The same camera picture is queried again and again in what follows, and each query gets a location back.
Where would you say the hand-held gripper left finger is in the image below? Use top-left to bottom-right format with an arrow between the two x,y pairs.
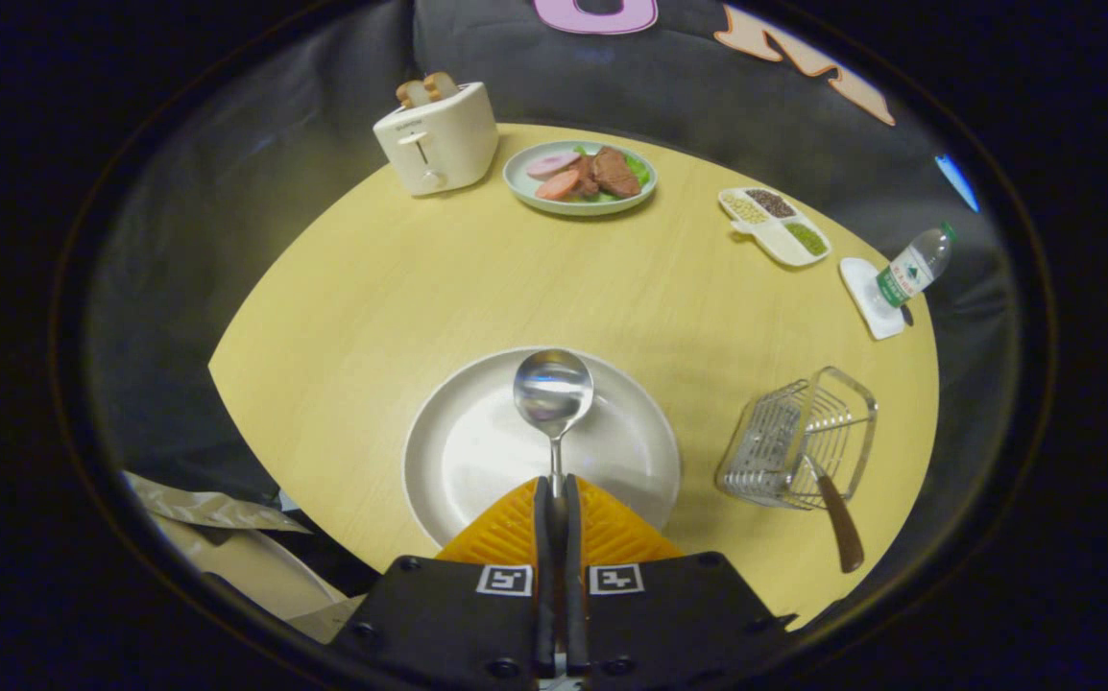
328,477 -> 557,691

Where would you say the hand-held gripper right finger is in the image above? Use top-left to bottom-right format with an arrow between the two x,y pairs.
564,475 -> 795,691

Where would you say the metal spoon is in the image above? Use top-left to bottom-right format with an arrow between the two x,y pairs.
513,348 -> 595,500

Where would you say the large white plate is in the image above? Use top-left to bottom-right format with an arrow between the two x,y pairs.
402,345 -> 682,550

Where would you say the beige rounded sheet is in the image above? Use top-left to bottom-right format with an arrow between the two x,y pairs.
156,526 -> 349,623

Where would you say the crumpled brown paper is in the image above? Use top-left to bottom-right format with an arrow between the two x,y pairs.
122,470 -> 313,535

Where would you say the white divided bean dish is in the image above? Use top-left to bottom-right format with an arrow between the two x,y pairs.
717,187 -> 832,268

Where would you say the pale green food plate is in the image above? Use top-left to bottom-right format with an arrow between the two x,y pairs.
502,140 -> 659,217

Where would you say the brown meat slice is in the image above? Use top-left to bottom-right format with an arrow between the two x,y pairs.
592,147 -> 642,199

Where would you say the white coaster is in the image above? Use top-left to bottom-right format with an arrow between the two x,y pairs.
838,257 -> 906,342

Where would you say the pink ham slice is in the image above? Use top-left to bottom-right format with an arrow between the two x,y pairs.
526,150 -> 582,180

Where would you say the white toaster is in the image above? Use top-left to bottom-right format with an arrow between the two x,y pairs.
373,81 -> 499,198

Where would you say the green label water bottle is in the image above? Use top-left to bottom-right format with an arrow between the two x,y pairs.
876,223 -> 956,310

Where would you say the clear wire cutlery basket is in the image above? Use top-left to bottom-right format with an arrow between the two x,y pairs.
715,366 -> 879,511

